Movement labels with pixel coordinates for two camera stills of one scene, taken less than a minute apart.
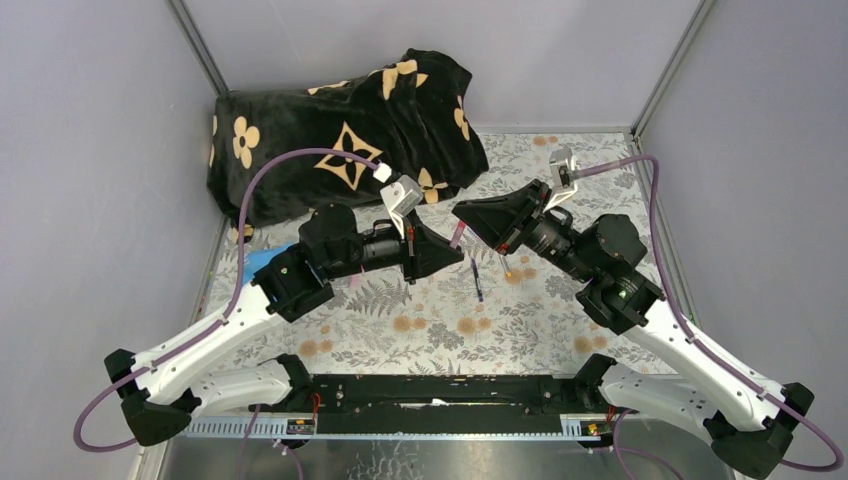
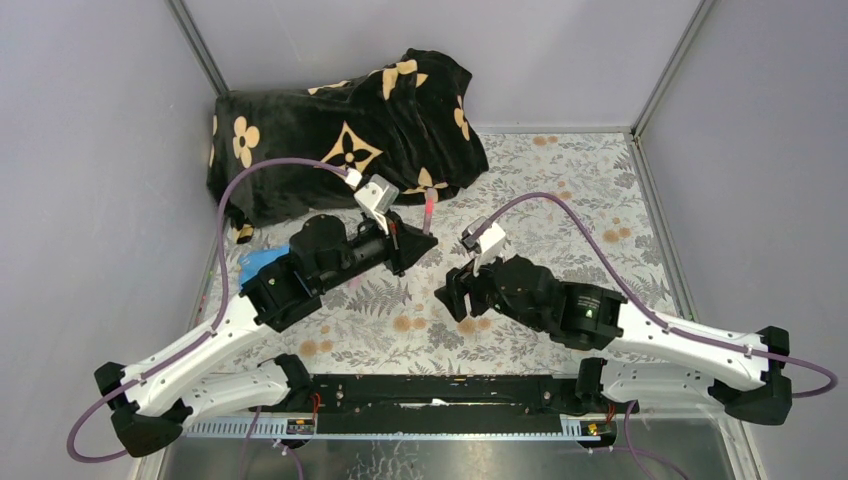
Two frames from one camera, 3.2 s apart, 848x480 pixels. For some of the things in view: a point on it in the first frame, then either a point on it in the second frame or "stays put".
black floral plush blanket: x=411 y=115 stays put
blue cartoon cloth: x=256 y=259 stays put
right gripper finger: x=499 y=222 to x=460 y=281
